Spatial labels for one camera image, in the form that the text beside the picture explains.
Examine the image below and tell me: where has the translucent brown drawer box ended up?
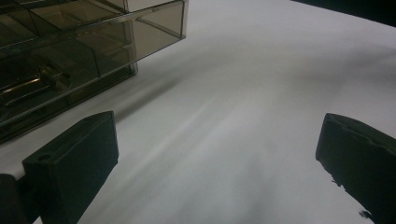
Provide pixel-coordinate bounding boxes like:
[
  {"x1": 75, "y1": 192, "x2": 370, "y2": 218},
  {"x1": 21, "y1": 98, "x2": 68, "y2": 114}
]
[{"x1": 0, "y1": 0, "x2": 190, "y2": 146}]

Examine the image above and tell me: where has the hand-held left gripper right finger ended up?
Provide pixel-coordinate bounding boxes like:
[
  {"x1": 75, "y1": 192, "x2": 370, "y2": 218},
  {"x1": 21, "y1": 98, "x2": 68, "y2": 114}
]
[{"x1": 315, "y1": 112, "x2": 396, "y2": 224}]

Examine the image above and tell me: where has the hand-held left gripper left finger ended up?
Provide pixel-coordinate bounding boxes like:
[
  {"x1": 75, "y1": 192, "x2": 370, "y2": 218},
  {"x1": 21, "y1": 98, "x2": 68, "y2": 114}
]
[{"x1": 21, "y1": 110, "x2": 120, "y2": 224}]

